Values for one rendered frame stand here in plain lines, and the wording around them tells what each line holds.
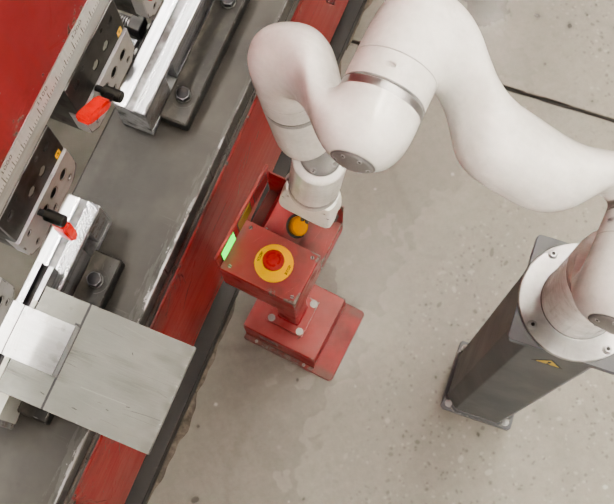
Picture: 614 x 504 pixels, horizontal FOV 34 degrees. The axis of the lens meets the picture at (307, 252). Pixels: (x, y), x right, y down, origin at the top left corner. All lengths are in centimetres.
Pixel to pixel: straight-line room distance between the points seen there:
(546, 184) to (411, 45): 23
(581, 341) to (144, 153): 82
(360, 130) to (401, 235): 162
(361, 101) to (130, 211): 81
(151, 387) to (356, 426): 106
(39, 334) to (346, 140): 74
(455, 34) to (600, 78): 180
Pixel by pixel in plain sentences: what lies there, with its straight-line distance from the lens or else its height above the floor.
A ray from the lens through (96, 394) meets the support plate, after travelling 164.
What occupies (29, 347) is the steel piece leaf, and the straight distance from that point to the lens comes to 167.
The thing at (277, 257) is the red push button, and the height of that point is 81.
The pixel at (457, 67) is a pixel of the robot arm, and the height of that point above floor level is 154.
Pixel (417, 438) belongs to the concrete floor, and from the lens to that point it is 260.
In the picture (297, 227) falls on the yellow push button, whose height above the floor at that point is 73.
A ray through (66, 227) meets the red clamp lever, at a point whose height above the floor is 121.
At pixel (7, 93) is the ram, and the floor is 148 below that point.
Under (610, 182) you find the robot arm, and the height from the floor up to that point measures 145.
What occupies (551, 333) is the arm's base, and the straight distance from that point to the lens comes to 164.
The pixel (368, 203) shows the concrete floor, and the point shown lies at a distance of 272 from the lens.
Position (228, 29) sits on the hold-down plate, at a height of 91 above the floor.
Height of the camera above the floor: 259
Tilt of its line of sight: 75 degrees down
